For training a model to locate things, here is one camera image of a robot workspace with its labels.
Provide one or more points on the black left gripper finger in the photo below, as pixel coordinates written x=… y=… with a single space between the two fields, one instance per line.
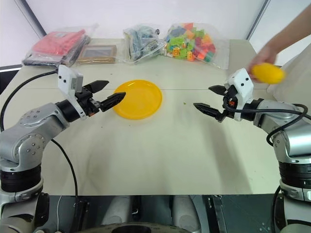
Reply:
x=113 y=100
x=98 y=85

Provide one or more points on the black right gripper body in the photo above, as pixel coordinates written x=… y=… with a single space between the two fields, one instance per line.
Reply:
x=230 y=99

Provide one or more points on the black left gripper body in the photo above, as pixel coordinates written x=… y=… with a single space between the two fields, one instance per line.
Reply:
x=87 y=102

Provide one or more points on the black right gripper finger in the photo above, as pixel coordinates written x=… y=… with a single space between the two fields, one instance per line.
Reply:
x=218 y=90
x=210 y=110

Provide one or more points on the yellow mango fruit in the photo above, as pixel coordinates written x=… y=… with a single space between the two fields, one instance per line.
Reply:
x=268 y=74

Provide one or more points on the person's bare forearm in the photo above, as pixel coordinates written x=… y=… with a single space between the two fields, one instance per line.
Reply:
x=291 y=31

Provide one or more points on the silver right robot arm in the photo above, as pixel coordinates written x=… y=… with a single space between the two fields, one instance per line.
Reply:
x=291 y=126

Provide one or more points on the dark round robot base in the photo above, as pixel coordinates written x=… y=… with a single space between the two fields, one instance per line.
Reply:
x=145 y=228

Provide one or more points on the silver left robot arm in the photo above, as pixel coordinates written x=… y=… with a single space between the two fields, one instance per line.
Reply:
x=24 y=136

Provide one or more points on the yellow plastic plate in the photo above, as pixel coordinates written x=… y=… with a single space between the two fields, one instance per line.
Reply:
x=143 y=99

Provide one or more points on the person's bare hand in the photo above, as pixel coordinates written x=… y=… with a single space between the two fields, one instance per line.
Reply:
x=264 y=55

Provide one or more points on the bag of colourful toy bricks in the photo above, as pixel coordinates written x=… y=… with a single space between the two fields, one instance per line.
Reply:
x=192 y=43

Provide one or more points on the bag of red bricks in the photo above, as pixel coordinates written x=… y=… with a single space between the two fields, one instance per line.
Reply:
x=56 y=44

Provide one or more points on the bag of grey blue parts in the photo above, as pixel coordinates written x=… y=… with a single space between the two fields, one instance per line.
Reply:
x=142 y=42

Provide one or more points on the black flat panel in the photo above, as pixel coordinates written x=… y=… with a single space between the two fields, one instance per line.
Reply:
x=7 y=80

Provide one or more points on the grey rounded shape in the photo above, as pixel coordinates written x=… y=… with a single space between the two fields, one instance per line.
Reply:
x=116 y=210

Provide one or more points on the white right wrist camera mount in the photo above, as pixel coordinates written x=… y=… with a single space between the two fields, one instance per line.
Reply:
x=243 y=87

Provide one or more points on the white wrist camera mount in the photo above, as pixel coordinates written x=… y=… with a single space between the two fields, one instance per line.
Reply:
x=243 y=87
x=66 y=81

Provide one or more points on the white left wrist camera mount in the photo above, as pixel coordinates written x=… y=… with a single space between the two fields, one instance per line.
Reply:
x=66 y=81

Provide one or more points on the wooden picture frame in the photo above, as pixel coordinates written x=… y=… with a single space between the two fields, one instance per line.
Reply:
x=97 y=54

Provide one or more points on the dark wall frame post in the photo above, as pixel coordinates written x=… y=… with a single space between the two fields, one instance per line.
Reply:
x=258 y=19
x=31 y=17

